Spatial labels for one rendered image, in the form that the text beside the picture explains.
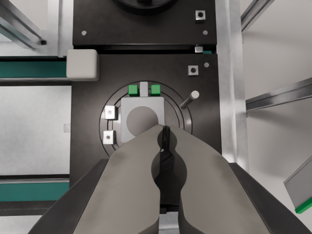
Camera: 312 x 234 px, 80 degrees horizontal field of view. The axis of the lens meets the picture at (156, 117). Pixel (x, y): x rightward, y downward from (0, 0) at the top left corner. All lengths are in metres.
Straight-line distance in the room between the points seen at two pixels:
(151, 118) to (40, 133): 0.27
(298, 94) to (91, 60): 0.28
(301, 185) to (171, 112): 0.20
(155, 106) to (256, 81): 0.34
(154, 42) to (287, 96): 0.21
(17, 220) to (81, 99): 0.21
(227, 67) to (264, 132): 0.19
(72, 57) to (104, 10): 0.10
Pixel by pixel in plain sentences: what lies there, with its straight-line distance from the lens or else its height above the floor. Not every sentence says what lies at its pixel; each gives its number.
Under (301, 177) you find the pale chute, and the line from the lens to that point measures 0.32.
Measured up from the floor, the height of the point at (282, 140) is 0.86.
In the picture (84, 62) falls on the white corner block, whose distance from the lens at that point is 0.31.
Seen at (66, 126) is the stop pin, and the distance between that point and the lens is 0.33.
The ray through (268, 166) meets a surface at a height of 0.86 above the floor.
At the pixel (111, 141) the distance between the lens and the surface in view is 0.27.
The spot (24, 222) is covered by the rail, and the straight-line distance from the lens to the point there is 0.39.
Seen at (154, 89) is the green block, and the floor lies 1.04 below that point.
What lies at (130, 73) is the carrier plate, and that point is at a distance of 0.32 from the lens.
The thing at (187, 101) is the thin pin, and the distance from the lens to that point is 0.23.
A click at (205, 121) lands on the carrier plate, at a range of 0.31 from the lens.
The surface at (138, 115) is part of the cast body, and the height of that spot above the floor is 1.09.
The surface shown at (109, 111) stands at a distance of 0.27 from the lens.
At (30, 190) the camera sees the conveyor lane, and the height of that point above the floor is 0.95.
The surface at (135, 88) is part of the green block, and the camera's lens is 0.24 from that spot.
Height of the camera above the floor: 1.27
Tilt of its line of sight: 85 degrees down
